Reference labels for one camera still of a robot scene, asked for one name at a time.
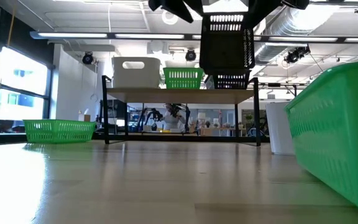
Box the large bright window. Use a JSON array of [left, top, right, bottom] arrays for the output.
[[0, 46, 54, 134]]

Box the long ceiling light bar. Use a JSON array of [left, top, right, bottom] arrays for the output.
[[29, 30, 358, 44]]

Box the person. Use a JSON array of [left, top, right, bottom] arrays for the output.
[[163, 103, 186, 131]]

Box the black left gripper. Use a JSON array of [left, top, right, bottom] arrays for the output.
[[147, 0, 204, 24]]

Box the black table frame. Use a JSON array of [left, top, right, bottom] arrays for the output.
[[0, 133, 270, 144]]

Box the black ceiling track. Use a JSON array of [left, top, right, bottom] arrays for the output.
[[308, 0, 358, 14]]

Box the silver ventilation duct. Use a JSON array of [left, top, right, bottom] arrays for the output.
[[253, 0, 351, 65]]

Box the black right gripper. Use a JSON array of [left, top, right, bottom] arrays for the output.
[[249, 0, 310, 29]]

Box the white plastic handled bin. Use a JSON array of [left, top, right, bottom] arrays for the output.
[[265, 101, 296, 156], [111, 56, 162, 89]]

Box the wooden shelf with black legs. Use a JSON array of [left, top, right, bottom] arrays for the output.
[[101, 75, 262, 147]]

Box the green plastic slotted basket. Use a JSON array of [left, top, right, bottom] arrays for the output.
[[162, 67, 204, 90], [22, 119, 97, 144], [284, 60, 358, 217]]

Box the round black ceiling spotlight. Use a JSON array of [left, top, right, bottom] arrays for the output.
[[185, 49, 198, 62], [81, 52, 94, 65]]

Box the white round ceiling ring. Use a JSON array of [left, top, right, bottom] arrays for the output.
[[162, 9, 179, 26]]

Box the black ceiling camera mount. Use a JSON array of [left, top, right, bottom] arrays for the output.
[[283, 45, 311, 64]]

